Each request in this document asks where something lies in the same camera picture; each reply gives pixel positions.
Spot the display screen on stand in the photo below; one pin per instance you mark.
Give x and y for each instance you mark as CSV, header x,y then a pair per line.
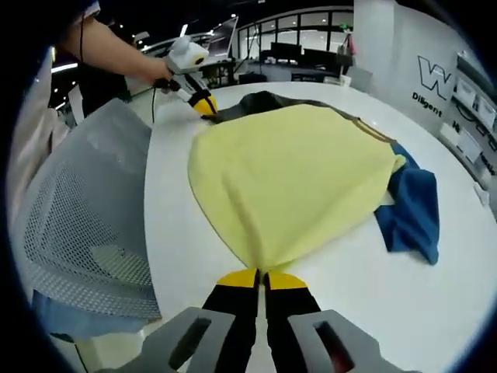
x,y
223,37

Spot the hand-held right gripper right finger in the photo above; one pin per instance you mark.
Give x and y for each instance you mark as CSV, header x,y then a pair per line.
x,y
287,311

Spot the person's left hand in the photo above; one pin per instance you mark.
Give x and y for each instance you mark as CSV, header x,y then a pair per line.
x,y
161,74

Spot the white cup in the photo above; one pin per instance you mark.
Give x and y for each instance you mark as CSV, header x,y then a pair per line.
x,y
345,80

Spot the row of white storage bins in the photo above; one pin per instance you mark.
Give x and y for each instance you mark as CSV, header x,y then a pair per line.
x,y
470,93

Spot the white mesh chair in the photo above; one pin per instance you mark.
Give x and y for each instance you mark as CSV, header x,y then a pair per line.
x,y
89,202

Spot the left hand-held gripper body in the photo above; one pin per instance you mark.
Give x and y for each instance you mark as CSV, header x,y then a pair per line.
x,y
186,56

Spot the person's torso in pale shirt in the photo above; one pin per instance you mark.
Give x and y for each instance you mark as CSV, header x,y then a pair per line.
x,y
35,128

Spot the red hanging item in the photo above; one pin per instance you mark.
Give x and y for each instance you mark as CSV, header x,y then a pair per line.
x,y
352,43

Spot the grey metal shelf rack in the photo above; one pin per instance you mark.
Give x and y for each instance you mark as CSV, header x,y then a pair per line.
x,y
471,75

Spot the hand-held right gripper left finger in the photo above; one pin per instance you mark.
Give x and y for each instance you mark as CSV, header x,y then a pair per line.
x,y
233,311

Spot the yellow blue grey garment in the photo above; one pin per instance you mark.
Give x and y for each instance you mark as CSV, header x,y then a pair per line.
x,y
291,175

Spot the small white object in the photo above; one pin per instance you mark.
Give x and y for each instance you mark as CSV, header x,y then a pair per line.
x,y
481,192

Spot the black monitor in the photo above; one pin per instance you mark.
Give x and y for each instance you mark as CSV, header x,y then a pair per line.
x,y
320,58
285,51

